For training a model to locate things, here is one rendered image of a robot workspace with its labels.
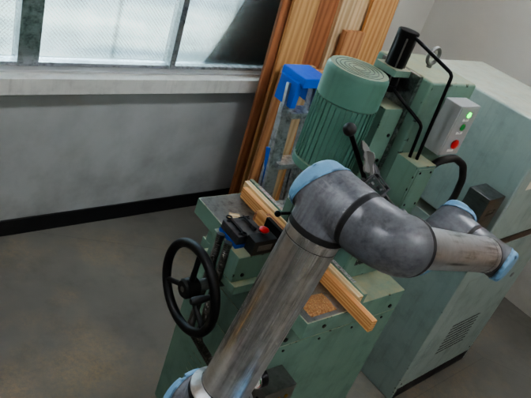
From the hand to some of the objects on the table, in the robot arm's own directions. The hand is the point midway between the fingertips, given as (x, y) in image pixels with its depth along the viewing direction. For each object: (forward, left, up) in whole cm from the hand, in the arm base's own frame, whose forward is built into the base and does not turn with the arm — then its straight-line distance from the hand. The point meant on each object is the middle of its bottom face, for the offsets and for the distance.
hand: (338, 157), depth 152 cm
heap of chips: (-13, -1, -40) cm, 43 cm away
